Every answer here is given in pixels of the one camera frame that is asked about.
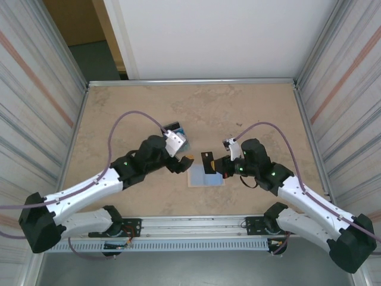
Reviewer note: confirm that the teal AION chip card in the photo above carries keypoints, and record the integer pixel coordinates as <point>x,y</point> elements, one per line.
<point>187,144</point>

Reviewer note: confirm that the silver linear base rail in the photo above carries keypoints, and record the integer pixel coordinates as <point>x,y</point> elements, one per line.
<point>193,226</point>

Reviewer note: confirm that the aluminium frame post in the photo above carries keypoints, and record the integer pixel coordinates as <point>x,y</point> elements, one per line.
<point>63,44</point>
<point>318,44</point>

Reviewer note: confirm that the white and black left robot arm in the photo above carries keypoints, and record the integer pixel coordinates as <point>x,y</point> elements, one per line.
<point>80,189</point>

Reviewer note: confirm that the brown wooden door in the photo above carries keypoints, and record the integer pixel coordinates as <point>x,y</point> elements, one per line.
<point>74,21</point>

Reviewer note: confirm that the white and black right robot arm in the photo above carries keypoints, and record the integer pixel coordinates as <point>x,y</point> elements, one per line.
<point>315,202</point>

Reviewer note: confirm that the aluminium table frame rail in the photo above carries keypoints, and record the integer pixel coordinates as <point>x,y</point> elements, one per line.
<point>311,135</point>
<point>190,81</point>
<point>74,134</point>

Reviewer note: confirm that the bright blue chip card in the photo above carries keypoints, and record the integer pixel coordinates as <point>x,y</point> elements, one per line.
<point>182,131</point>

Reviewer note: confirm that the translucent corrugated side panel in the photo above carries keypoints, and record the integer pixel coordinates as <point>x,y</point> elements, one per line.
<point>351,89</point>
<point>29,89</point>

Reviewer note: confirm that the small electronics board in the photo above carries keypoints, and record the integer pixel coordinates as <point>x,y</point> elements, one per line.
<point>116,245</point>

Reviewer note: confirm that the black plastic card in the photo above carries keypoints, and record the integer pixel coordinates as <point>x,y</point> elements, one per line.
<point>174,125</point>
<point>206,162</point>

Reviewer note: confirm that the white door frame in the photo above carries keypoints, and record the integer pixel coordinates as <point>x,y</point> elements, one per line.
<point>119,29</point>

